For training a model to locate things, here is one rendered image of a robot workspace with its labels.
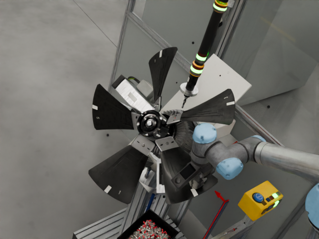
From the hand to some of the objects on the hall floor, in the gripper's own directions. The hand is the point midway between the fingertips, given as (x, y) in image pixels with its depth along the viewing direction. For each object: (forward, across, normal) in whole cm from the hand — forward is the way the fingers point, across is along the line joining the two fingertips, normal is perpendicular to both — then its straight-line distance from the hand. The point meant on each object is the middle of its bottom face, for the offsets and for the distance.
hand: (192, 187), depth 161 cm
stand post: (+116, +35, +19) cm, 122 cm away
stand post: (+122, +34, -3) cm, 127 cm away
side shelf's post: (+129, +32, -23) cm, 135 cm away
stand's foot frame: (+118, +35, +10) cm, 124 cm away
